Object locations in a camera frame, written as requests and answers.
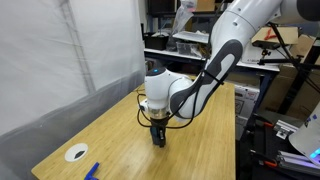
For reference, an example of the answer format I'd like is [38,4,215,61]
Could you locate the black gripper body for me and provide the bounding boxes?
[148,116,169,132]

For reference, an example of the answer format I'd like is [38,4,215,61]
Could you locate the clear plastic container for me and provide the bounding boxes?
[175,41,204,58]

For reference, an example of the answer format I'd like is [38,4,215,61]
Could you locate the black storage bin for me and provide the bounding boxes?
[143,31,170,51]

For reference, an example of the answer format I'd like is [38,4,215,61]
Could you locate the white round table grommet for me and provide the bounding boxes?
[64,143,90,163]

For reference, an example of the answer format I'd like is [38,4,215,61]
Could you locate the white printed carton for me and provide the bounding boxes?
[234,83,261,141]

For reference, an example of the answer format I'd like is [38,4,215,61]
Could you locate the white flat tray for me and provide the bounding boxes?
[172,30,212,44]

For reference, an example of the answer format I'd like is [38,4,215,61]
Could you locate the clear plastic bag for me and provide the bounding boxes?
[170,0,198,34]

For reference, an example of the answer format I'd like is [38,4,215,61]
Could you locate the black equipment shelf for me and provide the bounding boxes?
[146,0,228,21]

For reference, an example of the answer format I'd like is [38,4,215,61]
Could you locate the white workbench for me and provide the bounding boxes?
[143,47,281,73]

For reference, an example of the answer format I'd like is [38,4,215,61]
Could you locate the short aluminium extrusion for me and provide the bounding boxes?
[273,119,299,140]

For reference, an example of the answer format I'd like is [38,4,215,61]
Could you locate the large brown cardboard boxes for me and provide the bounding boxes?
[259,33,320,121]

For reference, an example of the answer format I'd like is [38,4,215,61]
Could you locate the long aluminium extrusion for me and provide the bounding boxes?
[276,150,320,176]

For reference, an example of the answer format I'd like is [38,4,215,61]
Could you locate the white translucent curtain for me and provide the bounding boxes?
[0,0,148,180]

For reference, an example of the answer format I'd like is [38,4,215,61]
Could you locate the black slanted stand pole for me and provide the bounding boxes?
[278,39,320,116]

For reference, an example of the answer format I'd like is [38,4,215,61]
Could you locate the flat cardboard box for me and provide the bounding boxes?
[251,25,299,44]

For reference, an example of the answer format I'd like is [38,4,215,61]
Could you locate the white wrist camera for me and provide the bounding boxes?
[139,99,150,113]

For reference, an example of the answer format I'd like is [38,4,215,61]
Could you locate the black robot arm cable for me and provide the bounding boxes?
[135,68,225,130]

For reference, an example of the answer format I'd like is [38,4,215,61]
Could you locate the thin black cable on table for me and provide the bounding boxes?
[134,84,147,97]

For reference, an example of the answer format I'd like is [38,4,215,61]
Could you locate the black clamp with orange handle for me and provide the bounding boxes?
[250,149,279,168]
[253,114,275,129]

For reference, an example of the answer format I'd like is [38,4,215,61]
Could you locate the black camera on stand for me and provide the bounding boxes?
[263,40,282,51]

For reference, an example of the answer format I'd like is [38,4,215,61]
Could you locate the red handled pliers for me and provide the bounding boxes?
[264,27,279,41]

